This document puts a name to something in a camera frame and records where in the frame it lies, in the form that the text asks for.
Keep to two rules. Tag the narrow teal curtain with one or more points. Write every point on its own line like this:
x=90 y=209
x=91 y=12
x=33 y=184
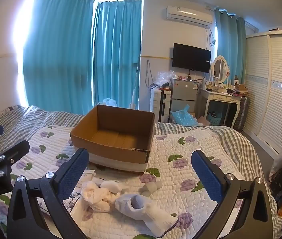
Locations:
x=117 y=59

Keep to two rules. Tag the clear plastic bag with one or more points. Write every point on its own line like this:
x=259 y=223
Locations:
x=163 y=78

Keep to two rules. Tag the teal curtain beside wardrobe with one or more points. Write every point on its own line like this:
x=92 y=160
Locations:
x=227 y=47

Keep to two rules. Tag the small white sock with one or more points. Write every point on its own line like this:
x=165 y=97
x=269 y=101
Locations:
x=149 y=188

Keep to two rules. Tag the cream sock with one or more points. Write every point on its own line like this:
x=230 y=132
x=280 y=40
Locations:
x=96 y=194

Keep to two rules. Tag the small brown box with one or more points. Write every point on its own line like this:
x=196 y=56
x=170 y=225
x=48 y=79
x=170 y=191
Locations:
x=241 y=87

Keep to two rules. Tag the blue plastic basket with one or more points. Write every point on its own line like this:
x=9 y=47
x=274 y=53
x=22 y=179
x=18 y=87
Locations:
x=214 y=119

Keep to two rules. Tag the brown cardboard box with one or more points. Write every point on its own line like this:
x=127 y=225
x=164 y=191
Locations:
x=121 y=151

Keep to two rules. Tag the white packet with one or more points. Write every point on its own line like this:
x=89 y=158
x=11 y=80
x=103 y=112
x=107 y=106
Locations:
x=87 y=176

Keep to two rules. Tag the white suitcase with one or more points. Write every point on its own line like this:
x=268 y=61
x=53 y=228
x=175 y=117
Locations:
x=159 y=104

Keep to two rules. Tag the white plastic bag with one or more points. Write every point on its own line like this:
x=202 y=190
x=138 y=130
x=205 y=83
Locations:
x=108 y=102

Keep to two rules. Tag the white air conditioner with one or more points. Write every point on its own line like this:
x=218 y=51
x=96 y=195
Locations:
x=188 y=15

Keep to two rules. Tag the black wall television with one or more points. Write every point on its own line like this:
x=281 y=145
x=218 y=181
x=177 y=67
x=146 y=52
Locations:
x=190 y=57

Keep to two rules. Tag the white grey sock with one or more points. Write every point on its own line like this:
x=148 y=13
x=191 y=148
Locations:
x=153 y=216

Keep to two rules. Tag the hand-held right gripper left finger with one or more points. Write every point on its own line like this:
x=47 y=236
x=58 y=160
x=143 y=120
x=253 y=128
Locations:
x=74 y=171

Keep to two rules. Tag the blue plastic bag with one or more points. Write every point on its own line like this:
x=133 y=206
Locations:
x=183 y=118

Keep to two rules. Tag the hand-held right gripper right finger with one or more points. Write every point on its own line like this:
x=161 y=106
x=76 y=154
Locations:
x=207 y=174

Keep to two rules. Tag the dark suitcase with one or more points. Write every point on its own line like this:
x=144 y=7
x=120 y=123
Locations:
x=243 y=112

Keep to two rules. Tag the oval white mirror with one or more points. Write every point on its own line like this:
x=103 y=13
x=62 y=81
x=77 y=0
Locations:
x=219 y=69

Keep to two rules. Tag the wide teal curtain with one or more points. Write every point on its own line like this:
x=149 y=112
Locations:
x=56 y=67

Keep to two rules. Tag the floral quilted blanket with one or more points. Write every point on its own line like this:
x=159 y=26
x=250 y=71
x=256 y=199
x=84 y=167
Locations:
x=170 y=144

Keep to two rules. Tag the grey checked bed sheet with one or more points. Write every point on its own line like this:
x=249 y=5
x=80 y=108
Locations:
x=31 y=119

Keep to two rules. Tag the grey mini fridge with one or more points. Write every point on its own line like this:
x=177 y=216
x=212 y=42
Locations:
x=183 y=92

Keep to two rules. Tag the white dressing table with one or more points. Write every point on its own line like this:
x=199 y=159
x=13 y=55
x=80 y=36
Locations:
x=220 y=97

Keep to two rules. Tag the white louvred wardrobe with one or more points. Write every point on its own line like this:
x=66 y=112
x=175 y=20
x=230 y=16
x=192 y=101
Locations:
x=275 y=92

